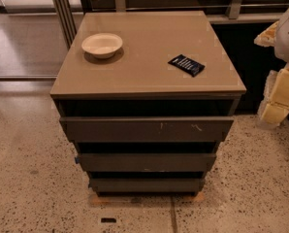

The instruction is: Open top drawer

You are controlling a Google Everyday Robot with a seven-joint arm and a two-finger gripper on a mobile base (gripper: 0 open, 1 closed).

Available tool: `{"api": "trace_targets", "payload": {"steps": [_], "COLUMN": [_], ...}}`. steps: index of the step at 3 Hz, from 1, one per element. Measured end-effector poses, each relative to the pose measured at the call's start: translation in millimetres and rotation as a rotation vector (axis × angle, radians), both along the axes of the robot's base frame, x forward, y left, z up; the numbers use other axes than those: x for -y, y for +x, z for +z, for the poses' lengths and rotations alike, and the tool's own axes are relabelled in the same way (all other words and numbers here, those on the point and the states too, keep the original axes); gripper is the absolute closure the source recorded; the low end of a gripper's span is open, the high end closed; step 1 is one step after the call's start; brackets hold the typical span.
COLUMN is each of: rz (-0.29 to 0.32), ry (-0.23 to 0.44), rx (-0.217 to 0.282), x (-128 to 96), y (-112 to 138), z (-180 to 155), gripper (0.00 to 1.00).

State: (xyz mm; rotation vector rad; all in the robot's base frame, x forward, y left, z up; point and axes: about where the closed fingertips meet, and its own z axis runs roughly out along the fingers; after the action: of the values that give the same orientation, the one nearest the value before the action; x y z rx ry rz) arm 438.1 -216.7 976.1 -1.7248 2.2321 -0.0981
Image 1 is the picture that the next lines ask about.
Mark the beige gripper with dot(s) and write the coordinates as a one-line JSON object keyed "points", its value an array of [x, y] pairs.
{"points": [[288, 38]]}

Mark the grey top drawer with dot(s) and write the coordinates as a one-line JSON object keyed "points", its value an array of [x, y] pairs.
{"points": [[146, 129]]}

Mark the grey drawer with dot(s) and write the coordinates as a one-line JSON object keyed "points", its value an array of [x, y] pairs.
{"points": [[146, 185], [146, 162], [146, 129]]}

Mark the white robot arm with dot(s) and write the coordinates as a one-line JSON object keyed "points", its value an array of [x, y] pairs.
{"points": [[281, 51]]}

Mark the grey drawer cabinet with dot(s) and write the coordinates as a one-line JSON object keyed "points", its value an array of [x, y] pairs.
{"points": [[138, 81]]}

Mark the grey middle drawer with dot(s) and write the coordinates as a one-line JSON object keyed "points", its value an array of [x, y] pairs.
{"points": [[146, 162]]}

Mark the grey bottom drawer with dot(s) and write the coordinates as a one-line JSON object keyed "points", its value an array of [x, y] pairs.
{"points": [[146, 185]]}

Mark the grey metal shelf ledge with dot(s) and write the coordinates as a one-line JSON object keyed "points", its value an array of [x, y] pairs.
{"points": [[245, 18]]}

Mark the dark blue snack packet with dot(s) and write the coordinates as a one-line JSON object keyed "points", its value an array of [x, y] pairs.
{"points": [[188, 65]]}

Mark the white paper bowl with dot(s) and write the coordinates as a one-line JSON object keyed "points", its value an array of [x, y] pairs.
{"points": [[102, 45]]}

